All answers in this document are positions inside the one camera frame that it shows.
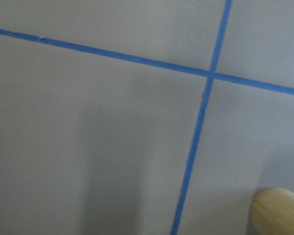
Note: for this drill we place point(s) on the wooden bamboo chopstick holder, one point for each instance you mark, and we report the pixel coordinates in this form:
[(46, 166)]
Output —
[(272, 212)]

